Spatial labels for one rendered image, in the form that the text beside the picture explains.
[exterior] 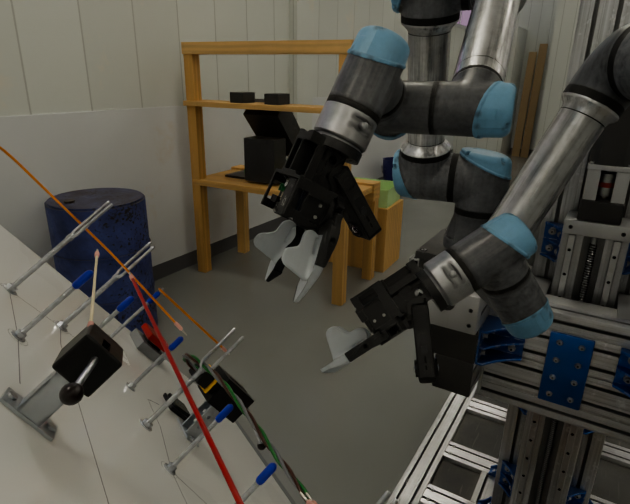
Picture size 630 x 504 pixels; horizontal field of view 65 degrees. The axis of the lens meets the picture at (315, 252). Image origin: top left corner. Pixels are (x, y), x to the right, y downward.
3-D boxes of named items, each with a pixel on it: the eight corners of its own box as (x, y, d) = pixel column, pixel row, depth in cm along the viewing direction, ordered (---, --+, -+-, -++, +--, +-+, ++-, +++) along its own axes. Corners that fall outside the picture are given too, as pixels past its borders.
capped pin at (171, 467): (161, 463, 49) (225, 398, 51) (168, 464, 50) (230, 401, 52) (170, 474, 48) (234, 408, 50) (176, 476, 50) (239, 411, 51)
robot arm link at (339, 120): (355, 126, 71) (391, 129, 64) (342, 155, 71) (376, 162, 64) (315, 100, 67) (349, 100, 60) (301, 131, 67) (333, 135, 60)
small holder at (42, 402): (-29, 435, 28) (72, 343, 30) (9, 384, 37) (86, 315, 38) (35, 482, 30) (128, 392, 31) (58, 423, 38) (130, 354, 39)
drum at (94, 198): (121, 302, 352) (105, 181, 322) (177, 322, 325) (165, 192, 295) (47, 334, 307) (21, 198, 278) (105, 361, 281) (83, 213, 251)
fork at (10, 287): (2, 281, 54) (103, 195, 57) (15, 291, 55) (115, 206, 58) (2, 287, 53) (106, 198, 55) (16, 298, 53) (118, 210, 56)
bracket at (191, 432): (198, 447, 65) (226, 418, 66) (186, 438, 63) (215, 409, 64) (188, 427, 68) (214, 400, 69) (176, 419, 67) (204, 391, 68)
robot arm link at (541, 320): (530, 292, 85) (503, 243, 81) (568, 323, 75) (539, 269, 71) (490, 317, 86) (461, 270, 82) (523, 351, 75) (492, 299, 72)
